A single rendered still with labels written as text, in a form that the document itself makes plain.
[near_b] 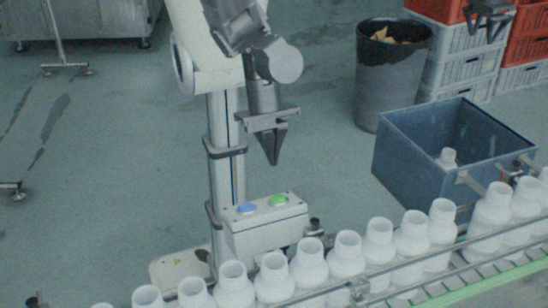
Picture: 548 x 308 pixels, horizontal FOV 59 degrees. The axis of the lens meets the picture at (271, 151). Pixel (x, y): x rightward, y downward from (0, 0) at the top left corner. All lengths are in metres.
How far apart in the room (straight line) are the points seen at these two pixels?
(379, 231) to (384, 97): 2.23
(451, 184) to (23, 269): 1.89
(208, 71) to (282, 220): 0.45
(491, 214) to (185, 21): 0.71
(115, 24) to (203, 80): 3.25
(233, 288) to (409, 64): 2.37
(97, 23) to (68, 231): 2.25
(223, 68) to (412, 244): 0.60
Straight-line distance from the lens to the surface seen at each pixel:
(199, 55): 1.12
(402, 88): 2.99
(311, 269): 0.73
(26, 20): 4.58
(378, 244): 0.77
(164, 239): 2.43
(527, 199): 0.94
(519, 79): 4.01
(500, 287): 1.01
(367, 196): 2.66
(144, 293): 0.70
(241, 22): 0.77
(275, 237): 0.85
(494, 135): 1.58
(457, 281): 0.95
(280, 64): 0.72
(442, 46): 3.14
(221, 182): 1.37
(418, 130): 1.61
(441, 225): 0.83
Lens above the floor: 1.68
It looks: 35 degrees down
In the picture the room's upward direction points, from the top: straight up
